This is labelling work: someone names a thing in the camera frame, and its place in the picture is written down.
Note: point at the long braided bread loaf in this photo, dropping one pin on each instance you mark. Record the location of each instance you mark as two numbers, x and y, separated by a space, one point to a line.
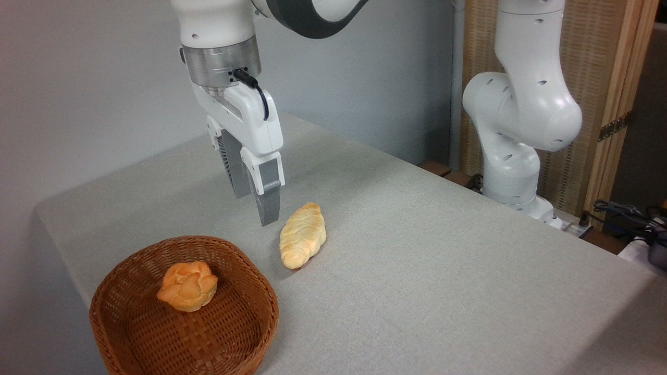
302 237

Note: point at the grey tablecloth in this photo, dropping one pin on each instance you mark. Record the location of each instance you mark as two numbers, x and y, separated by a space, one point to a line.
443 271

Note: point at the dark grey box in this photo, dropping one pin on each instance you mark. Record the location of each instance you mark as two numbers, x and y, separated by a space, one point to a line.
659 252

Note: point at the bamboo folding screen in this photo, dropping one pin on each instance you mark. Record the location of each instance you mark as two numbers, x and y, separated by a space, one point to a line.
599 57

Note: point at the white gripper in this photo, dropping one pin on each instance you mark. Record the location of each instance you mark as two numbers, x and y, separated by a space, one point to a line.
250 122

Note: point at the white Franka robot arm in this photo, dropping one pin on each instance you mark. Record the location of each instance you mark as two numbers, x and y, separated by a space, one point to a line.
526 104

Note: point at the round knotted bread roll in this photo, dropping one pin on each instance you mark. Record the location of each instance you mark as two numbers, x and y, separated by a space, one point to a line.
187 286

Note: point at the brown wicker basket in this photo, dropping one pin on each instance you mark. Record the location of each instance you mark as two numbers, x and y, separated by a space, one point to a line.
140 333

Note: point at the metal screen hinge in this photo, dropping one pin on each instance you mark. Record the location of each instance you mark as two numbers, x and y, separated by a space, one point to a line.
614 126

